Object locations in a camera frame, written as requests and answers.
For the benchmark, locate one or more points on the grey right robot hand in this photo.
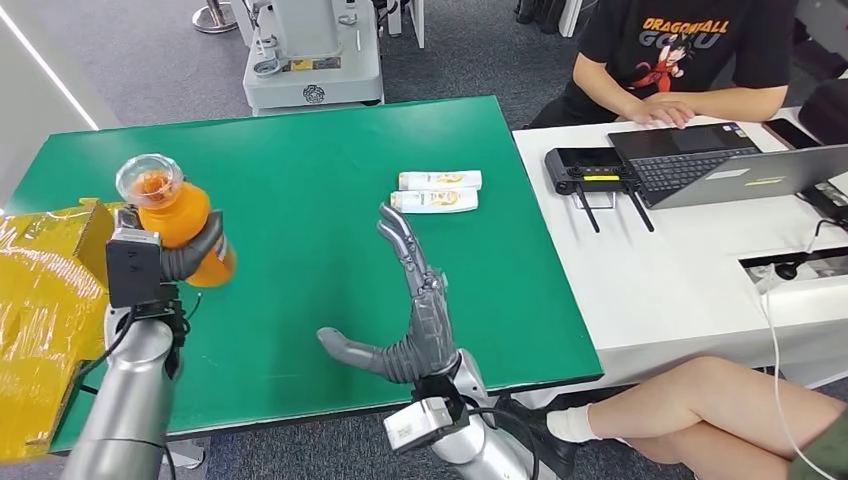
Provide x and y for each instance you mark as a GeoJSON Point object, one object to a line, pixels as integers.
{"type": "Point", "coordinates": [430, 331]}

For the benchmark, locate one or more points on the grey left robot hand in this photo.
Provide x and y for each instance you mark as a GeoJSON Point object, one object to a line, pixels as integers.
{"type": "Point", "coordinates": [192, 255]}

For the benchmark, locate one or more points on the orange bottle with clear cap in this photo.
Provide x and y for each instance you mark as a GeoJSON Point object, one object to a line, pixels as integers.
{"type": "Point", "coordinates": [169, 212]}

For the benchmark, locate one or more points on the white robot base machine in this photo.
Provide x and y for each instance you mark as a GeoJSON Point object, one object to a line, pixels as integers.
{"type": "Point", "coordinates": [311, 60]}

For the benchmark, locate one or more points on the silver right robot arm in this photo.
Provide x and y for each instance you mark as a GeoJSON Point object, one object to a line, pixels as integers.
{"type": "Point", "coordinates": [477, 450]}

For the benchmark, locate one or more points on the white shampoo bottle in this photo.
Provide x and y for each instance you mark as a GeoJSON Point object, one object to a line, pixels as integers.
{"type": "Point", "coordinates": [434, 201]}
{"type": "Point", "coordinates": [437, 179]}

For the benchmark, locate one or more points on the yellow taped cardboard box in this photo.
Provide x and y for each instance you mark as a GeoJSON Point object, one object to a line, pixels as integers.
{"type": "Point", "coordinates": [40, 318]}

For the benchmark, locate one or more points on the black controller with antennas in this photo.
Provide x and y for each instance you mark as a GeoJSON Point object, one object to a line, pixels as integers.
{"type": "Point", "coordinates": [583, 169]}

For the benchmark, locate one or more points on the metal stanchion base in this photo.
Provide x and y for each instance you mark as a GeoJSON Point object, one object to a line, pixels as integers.
{"type": "Point", "coordinates": [213, 20]}

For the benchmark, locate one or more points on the person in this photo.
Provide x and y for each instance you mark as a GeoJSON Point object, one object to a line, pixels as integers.
{"type": "Point", "coordinates": [696, 411]}
{"type": "Point", "coordinates": [682, 46]}

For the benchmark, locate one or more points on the black open laptop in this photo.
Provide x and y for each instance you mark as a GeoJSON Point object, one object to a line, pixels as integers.
{"type": "Point", "coordinates": [676, 162]}

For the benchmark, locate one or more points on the white furniture panel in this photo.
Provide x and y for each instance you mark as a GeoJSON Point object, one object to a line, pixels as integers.
{"type": "Point", "coordinates": [414, 20]}

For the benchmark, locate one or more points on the person's hand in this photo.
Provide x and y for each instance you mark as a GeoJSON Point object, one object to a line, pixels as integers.
{"type": "Point", "coordinates": [662, 114]}

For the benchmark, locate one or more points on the black plug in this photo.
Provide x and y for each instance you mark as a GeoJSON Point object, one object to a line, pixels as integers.
{"type": "Point", "coordinates": [787, 270]}

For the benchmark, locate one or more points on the silver laptop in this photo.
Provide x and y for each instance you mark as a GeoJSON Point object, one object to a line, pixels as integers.
{"type": "Point", "coordinates": [762, 175]}

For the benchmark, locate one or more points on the black smartphone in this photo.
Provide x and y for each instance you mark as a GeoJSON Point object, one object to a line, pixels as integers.
{"type": "Point", "coordinates": [790, 134]}

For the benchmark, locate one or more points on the black power adapter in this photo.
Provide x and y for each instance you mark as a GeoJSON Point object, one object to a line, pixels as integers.
{"type": "Point", "coordinates": [828, 202]}

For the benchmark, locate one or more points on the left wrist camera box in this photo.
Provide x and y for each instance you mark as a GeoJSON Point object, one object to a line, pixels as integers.
{"type": "Point", "coordinates": [132, 268]}

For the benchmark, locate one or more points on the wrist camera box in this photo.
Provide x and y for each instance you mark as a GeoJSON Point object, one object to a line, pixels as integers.
{"type": "Point", "coordinates": [420, 424]}
{"type": "Point", "coordinates": [132, 268]}

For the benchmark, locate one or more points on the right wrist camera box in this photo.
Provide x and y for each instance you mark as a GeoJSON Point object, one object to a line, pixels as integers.
{"type": "Point", "coordinates": [420, 424]}

